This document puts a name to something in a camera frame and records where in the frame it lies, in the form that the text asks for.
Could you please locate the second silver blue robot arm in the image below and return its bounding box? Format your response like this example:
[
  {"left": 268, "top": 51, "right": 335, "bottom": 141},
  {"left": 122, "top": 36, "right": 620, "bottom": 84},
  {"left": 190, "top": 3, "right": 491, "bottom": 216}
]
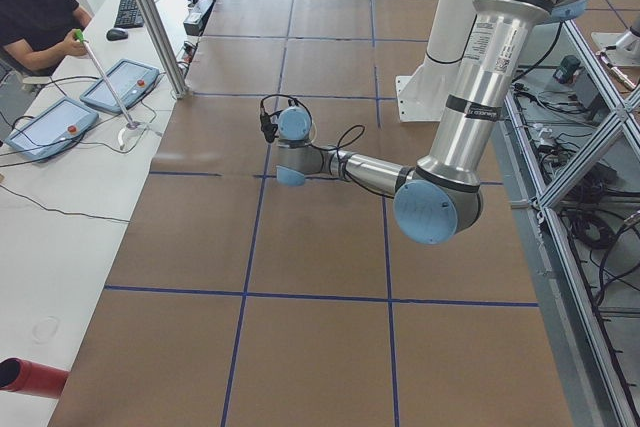
[{"left": 261, "top": 0, "right": 587, "bottom": 244}]

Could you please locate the far teach pendant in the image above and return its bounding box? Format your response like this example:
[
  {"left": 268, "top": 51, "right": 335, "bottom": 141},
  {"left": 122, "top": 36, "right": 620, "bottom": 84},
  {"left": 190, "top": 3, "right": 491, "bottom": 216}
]
[{"left": 80, "top": 59, "right": 160, "bottom": 114}]

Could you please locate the teach pendant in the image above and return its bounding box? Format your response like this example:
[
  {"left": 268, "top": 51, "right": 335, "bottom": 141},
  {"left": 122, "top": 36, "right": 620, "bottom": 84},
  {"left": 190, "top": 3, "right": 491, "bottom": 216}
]
[
  {"left": 5, "top": 97, "right": 99, "bottom": 162},
  {"left": 80, "top": 59, "right": 160, "bottom": 114}
]

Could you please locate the black keyboard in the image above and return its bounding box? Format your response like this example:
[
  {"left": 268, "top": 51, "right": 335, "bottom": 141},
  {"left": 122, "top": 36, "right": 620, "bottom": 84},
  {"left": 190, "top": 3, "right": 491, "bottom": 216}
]
[{"left": 113, "top": 0, "right": 144, "bottom": 29}]

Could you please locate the black computer mouse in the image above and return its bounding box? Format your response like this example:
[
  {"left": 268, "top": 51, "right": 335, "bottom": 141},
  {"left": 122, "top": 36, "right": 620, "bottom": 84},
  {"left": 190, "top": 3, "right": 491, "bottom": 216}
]
[{"left": 105, "top": 28, "right": 129, "bottom": 41}]

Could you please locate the near teach pendant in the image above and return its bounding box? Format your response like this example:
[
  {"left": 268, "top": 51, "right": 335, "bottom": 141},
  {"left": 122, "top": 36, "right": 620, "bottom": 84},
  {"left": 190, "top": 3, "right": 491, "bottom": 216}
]
[{"left": 5, "top": 97, "right": 99, "bottom": 162}]

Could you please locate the green tipped metal rod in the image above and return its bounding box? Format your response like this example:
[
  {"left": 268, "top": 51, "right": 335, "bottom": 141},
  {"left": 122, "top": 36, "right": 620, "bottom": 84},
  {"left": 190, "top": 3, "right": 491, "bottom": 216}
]
[{"left": 72, "top": 29, "right": 142, "bottom": 131}]

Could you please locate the person in black shirt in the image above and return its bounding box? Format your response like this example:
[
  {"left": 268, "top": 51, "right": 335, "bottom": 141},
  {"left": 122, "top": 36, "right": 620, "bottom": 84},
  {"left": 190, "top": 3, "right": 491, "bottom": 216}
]
[{"left": 1, "top": 0, "right": 92, "bottom": 75}]

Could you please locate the red cylinder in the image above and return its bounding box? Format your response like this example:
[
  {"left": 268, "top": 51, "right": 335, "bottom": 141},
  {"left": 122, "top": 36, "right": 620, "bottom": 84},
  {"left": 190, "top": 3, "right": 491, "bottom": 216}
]
[{"left": 1, "top": 358, "right": 69, "bottom": 399}]

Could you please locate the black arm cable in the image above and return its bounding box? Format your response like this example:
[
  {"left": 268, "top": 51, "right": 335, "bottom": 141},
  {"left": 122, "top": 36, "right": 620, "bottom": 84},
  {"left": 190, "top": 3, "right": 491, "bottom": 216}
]
[{"left": 259, "top": 93, "right": 367, "bottom": 183}]

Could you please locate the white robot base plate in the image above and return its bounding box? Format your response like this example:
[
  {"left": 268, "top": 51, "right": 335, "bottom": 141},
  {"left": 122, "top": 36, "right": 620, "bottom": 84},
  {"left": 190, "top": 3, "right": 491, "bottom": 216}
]
[{"left": 395, "top": 61, "right": 448, "bottom": 122}]

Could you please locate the aluminium frame rail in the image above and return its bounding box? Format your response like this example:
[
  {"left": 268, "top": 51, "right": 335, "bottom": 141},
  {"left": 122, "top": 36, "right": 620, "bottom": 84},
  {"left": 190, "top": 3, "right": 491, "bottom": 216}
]
[{"left": 494, "top": 9, "right": 639, "bottom": 426}]

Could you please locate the grey aluminium post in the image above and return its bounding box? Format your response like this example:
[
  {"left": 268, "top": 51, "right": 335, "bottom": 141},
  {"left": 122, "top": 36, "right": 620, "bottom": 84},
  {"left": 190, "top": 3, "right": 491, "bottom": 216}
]
[{"left": 136, "top": 0, "right": 188, "bottom": 99}]

